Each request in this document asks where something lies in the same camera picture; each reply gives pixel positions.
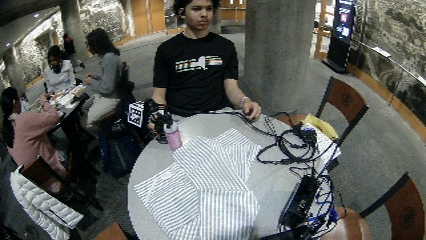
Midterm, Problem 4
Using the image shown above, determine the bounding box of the pink water bottle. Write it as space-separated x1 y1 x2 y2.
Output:
162 121 185 151

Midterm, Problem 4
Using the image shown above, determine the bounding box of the white cube with black markers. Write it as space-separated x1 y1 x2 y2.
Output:
127 100 148 129

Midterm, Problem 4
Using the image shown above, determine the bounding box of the black backpack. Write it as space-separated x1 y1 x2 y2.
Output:
97 99 154 179

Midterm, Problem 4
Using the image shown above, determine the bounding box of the person in black t-shirt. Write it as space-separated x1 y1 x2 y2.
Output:
150 0 264 132

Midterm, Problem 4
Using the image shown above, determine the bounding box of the yellow envelope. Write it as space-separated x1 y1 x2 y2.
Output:
302 113 340 141

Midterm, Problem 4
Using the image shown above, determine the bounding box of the white paper sheet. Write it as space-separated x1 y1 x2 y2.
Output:
310 128 344 162

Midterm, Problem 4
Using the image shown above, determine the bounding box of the grey concrete pillar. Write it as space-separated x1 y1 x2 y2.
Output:
242 0 318 115
59 0 91 63

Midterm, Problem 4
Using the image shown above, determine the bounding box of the dark side table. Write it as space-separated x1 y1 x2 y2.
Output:
43 84 97 174

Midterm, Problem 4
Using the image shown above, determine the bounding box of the white striped shirt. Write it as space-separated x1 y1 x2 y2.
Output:
133 127 264 240

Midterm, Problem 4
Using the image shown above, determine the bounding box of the black electronics box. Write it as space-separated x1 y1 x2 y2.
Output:
281 174 322 230

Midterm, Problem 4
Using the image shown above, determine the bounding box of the black digital display kiosk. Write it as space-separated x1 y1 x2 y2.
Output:
326 0 357 74

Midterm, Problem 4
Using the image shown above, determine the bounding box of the white puffer jacket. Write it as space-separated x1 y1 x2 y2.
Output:
8 165 85 240

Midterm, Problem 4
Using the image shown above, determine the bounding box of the black cable bundle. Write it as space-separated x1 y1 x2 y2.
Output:
208 109 322 168

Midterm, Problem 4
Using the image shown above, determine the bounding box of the wooden chair with black frame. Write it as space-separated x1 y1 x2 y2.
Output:
276 76 370 148
17 155 104 214
326 172 426 240
92 222 131 240

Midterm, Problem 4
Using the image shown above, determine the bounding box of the blue cable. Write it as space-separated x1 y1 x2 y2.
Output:
305 139 342 234

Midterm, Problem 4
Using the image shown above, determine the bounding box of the metal wall handrail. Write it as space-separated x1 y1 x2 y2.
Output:
353 35 426 88

